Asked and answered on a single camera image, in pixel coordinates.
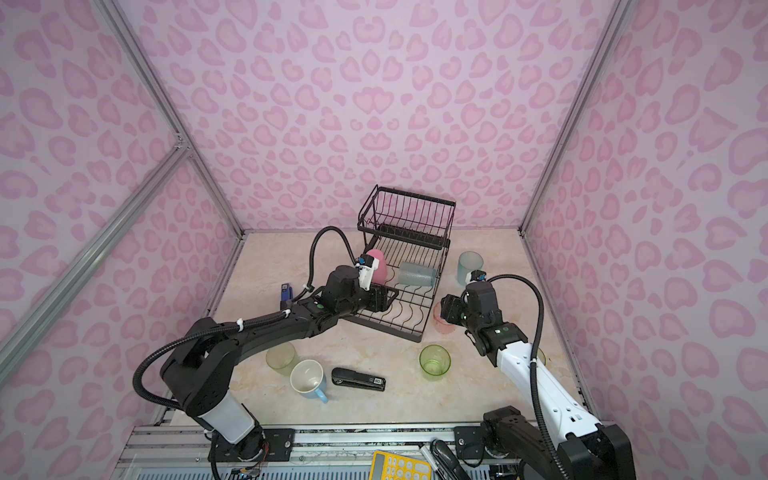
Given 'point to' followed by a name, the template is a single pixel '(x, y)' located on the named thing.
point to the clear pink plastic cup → (441, 324)
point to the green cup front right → (435, 361)
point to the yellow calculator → (396, 466)
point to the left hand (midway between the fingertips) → (393, 286)
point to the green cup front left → (281, 357)
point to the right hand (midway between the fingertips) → (452, 300)
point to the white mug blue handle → (307, 378)
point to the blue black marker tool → (286, 295)
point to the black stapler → (351, 378)
